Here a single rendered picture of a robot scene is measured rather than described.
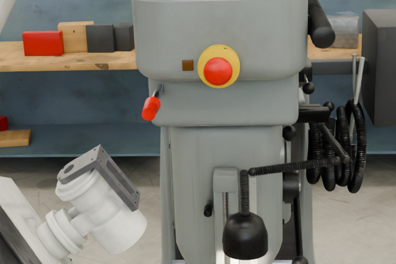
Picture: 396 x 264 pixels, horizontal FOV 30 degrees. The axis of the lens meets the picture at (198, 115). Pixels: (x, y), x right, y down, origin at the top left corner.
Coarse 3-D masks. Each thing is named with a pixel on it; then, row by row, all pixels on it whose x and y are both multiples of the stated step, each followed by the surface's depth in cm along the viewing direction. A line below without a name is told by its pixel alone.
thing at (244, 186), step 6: (240, 174) 113; (246, 174) 113; (240, 180) 114; (246, 180) 114; (240, 186) 114; (246, 186) 114; (240, 192) 115; (246, 192) 114; (240, 198) 115; (246, 198) 114; (240, 204) 115; (246, 204) 115; (240, 210) 116; (246, 210) 115
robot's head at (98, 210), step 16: (96, 176) 90; (80, 192) 89; (96, 192) 90; (112, 192) 91; (64, 208) 94; (80, 208) 91; (96, 208) 90; (112, 208) 91; (128, 208) 92; (64, 224) 91; (80, 224) 91; (96, 224) 91; (112, 224) 91; (128, 224) 92; (144, 224) 94; (80, 240) 91; (96, 240) 93; (112, 240) 92; (128, 240) 92
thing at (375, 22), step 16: (368, 16) 156; (384, 16) 154; (368, 32) 155; (384, 32) 145; (368, 48) 155; (384, 48) 146; (368, 64) 155; (384, 64) 147; (368, 80) 156; (384, 80) 148; (368, 96) 156; (384, 96) 149; (368, 112) 156; (384, 112) 150
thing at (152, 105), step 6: (162, 84) 117; (156, 90) 114; (162, 90) 116; (156, 96) 111; (150, 102) 106; (156, 102) 107; (144, 108) 104; (150, 108) 104; (156, 108) 106; (144, 114) 104; (150, 114) 104; (150, 120) 105
